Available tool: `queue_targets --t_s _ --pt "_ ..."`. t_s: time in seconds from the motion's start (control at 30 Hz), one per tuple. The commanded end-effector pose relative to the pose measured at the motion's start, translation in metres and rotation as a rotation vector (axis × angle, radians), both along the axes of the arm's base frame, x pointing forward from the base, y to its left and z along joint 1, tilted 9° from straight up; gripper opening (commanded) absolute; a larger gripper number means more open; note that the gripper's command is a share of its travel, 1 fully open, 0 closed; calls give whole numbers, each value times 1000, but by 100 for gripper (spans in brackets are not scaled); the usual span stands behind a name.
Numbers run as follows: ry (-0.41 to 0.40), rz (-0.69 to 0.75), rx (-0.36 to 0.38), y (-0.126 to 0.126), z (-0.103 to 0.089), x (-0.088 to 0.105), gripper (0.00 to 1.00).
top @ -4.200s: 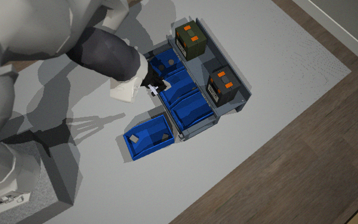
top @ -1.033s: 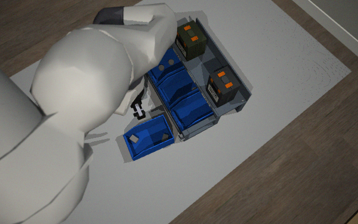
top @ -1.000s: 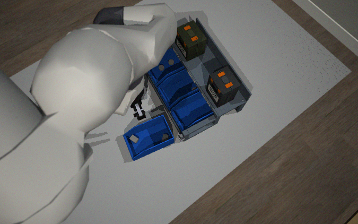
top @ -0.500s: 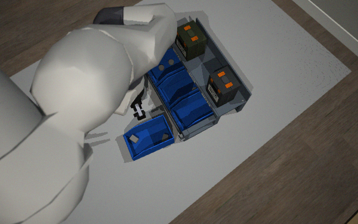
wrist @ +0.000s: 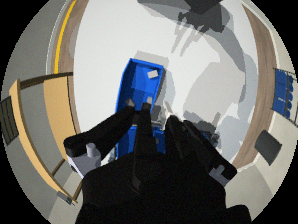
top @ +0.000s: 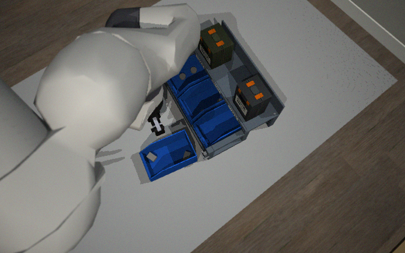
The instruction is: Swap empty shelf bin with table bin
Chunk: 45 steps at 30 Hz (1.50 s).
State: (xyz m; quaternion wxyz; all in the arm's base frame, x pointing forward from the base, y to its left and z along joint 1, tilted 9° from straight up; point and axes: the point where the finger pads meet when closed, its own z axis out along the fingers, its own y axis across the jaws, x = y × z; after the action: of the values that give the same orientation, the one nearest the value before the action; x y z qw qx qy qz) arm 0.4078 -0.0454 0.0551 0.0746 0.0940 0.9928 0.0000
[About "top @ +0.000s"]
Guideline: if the blue bin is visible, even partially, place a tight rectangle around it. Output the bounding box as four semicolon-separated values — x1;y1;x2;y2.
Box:
167;55;209;100
193;103;242;148
178;78;226;125
139;129;197;182

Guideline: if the olive green case with orange latches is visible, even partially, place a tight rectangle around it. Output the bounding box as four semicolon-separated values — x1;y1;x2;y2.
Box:
199;23;234;69

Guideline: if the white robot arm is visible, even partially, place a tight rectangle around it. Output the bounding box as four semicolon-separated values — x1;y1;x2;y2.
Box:
0;3;200;253

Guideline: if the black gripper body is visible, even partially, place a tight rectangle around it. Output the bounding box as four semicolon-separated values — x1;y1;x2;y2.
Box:
149;100;163;122

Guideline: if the grey shelf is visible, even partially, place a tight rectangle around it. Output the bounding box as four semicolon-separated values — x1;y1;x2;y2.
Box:
164;20;285;160

